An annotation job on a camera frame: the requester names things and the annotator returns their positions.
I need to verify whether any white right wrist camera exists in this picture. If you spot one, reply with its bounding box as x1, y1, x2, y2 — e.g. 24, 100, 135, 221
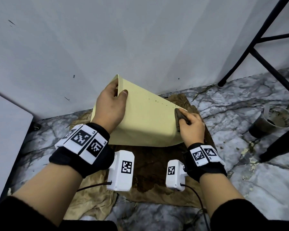
165, 159, 188, 192

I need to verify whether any person's left forearm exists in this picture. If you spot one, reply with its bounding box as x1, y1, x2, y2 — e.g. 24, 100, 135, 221
0, 162, 83, 231

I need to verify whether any black right wristband with markers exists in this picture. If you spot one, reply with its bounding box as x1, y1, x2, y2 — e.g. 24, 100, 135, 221
183, 142, 227, 183

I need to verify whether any stained brown floor cloth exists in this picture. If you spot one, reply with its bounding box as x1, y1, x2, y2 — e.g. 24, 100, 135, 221
62, 93, 218, 220

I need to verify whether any black right camera cable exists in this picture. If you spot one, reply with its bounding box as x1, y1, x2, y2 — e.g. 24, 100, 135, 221
180, 183, 211, 231

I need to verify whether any person's right hand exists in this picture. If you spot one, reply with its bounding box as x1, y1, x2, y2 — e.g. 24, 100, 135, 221
178, 108, 206, 148

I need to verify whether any black metal chair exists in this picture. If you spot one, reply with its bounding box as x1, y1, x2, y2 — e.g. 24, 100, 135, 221
217, 0, 289, 163

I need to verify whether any clear plastic cup with dirt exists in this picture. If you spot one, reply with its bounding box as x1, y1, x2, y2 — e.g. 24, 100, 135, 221
248, 104, 289, 139

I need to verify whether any pale yellow plastic bin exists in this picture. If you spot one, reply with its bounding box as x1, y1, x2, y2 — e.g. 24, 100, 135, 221
91, 74, 188, 148

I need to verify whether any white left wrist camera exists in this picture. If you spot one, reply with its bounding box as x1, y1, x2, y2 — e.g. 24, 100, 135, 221
106, 150, 135, 192

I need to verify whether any black left camera cable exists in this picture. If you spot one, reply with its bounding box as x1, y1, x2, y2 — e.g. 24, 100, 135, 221
76, 181, 112, 192

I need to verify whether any brown rag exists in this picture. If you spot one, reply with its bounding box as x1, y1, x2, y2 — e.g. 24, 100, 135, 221
174, 108, 191, 133

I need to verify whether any white panel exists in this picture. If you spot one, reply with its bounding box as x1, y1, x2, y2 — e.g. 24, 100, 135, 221
0, 90, 34, 210

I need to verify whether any person's right forearm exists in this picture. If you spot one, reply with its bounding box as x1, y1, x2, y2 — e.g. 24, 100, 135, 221
199, 172, 289, 231

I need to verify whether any person's left hand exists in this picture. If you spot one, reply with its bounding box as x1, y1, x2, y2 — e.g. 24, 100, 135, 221
91, 78, 128, 134

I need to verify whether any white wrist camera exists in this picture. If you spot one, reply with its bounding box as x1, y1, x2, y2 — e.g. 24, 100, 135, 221
106, 150, 135, 192
165, 159, 188, 192

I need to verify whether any black camera cable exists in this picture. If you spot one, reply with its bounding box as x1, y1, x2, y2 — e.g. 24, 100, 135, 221
180, 183, 211, 231
76, 181, 112, 192

